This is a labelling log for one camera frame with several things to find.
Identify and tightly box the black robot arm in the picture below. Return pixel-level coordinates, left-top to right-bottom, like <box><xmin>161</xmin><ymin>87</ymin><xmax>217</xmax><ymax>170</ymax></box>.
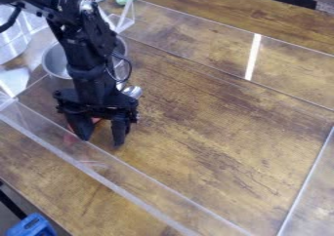
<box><xmin>0</xmin><ymin>0</ymin><xmax>140</xmax><ymax>146</ymax></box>

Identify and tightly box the blue plastic crate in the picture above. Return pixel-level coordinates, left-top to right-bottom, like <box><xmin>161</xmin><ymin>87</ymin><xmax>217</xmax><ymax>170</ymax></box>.
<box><xmin>6</xmin><ymin>213</ymin><xmax>58</xmax><ymax>236</ymax></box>

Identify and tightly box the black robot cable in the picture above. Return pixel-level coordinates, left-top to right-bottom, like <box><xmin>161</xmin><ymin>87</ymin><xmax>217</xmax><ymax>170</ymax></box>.
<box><xmin>0</xmin><ymin>4</ymin><xmax>25</xmax><ymax>34</ymax></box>

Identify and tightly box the stainless steel pot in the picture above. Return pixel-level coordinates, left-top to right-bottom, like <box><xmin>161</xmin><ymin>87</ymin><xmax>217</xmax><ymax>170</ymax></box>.
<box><xmin>42</xmin><ymin>43</ymin><xmax>130</xmax><ymax>88</ymax></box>

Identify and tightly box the white checkered curtain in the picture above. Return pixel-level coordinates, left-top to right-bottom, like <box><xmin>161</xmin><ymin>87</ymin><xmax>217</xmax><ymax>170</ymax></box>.
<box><xmin>0</xmin><ymin>13</ymin><xmax>55</xmax><ymax>64</ymax></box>

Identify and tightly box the clear acrylic barrier wall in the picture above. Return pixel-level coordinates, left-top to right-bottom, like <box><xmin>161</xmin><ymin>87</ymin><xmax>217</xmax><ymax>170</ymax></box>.
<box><xmin>0</xmin><ymin>98</ymin><xmax>250</xmax><ymax>236</ymax></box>

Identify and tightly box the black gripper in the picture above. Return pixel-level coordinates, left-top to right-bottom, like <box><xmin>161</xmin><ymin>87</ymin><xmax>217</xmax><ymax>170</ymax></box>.
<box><xmin>54</xmin><ymin>67</ymin><xmax>140</xmax><ymax>147</ymax></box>

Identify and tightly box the pink handled metal spoon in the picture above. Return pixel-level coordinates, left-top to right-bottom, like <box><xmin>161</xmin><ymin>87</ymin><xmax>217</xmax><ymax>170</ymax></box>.
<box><xmin>69</xmin><ymin>86</ymin><xmax>142</xmax><ymax>133</ymax></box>

